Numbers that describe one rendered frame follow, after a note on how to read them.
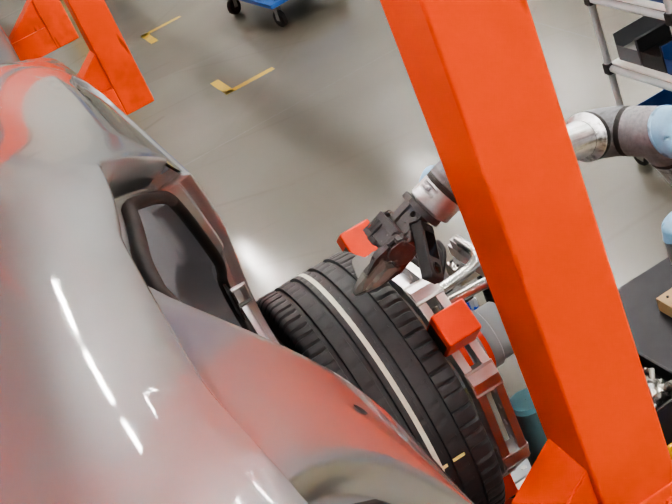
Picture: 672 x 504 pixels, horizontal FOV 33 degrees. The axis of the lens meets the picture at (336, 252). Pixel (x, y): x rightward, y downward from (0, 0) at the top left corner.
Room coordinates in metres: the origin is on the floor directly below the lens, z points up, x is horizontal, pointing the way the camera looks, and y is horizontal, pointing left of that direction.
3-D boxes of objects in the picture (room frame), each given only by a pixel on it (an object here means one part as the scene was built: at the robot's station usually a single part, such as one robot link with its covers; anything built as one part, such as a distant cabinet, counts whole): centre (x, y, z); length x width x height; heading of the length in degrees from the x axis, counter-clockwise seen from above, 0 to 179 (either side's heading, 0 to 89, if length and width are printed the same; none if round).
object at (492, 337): (2.10, -0.17, 0.85); 0.21 x 0.14 x 0.14; 103
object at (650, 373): (2.09, -0.52, 0.51); 0.20 x 0.14 x 0.13; 15
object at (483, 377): (2.09, -0.10, 0.85); 0.54 x 0.07 x 0.54; 13
